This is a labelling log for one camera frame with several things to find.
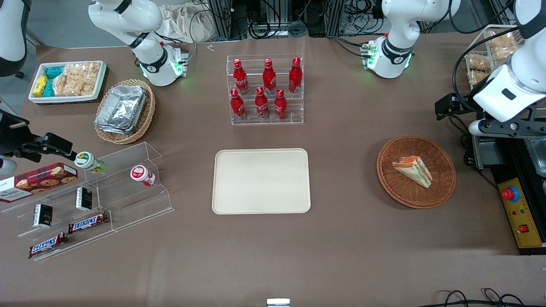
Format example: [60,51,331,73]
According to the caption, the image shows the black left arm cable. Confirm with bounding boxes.
[451,26,519,103]

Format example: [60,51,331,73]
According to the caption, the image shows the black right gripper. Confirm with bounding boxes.
[0,110,78,163]

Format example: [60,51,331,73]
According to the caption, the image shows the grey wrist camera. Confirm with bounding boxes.
[0,157,18,176]
[468,119,546,138]

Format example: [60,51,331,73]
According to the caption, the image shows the aluminium frame rack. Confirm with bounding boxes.
[208,0,386,40]

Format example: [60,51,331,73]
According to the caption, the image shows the yellow control panel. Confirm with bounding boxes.
[497,178,546,249]

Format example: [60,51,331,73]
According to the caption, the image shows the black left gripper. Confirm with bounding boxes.
[435,93,486,123]

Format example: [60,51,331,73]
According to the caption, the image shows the steel appliance pan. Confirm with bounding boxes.
[524,139,546,176]

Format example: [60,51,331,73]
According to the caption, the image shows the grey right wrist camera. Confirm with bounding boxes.
[0,157,18,176]

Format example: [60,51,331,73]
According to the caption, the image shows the red cola bottle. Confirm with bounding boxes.
[230,88,247,120]
[255,87,270,119]
[274,89,288,120]
[288,57,303,94]
[262,59,277,95]
[233,59,250,96]

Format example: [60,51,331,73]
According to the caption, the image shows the white wire rack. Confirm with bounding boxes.
[464,24,526,91]

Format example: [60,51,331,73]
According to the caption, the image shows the black appliance power cable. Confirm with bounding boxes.
[448,115,497,188]

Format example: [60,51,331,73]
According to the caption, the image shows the oval light wicker basket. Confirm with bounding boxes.
[93,79,156,145]

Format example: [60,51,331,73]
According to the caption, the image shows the bagged pastry snack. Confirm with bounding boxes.
[468,70,490,87]
[488,31,517,48]
[492,45,523,64]
[467,54,491,72]

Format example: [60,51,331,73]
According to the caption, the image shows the triangle sandwich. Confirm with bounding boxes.
[392,156,433,189]

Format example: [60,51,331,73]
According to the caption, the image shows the clear acrylic bottle rack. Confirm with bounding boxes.
[226,54,305,126]

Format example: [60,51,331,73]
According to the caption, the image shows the round brown wicker basket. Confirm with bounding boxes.
[376,135,456,209]

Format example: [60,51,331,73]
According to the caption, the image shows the green lid yogurt bottle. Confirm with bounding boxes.
[74,151,106,174]

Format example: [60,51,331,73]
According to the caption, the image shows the black cables at table edge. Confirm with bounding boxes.
[427,288,546,307]

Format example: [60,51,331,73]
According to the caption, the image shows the stack of foil trays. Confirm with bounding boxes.
[95,85,148,135]

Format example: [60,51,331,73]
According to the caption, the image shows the yellow snack box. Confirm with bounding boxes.
[33,75,49,98]

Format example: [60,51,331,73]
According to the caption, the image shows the clear bag of rice crackers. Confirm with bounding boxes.
[76,62,101,96]
[53,64,82,97]

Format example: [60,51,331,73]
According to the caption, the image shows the beige plastic tray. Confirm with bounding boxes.
[212,148,311,215]

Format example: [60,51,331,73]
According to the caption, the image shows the red lid yogurt bottle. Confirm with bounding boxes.
[130,165,157,187]

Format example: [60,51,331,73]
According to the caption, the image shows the black countertop appliance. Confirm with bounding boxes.
[471,136,546,255]

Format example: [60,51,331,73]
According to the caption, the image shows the coiled black cable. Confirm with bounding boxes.
[249,18,308,38]

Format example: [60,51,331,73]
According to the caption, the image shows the clear acrylic stepped shelf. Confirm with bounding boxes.
[0,142,175,262]

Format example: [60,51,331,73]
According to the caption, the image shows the Snickers chocolate bar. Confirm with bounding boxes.
[28,232,69,259]
[68,212,110,235]

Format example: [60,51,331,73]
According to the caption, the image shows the white rectangular snack bin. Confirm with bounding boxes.
[28,61,108,104]

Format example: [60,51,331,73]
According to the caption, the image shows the red tartan cookie box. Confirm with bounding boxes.
[0,162,79,204]

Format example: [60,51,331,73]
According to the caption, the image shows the small black box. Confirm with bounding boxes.
[33,204,54,227]
[76,187,93,212]

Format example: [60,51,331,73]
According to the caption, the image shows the beige cloth bag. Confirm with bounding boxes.
[159,3,222,43]

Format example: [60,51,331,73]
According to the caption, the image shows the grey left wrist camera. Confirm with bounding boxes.
[468,119,546,138]

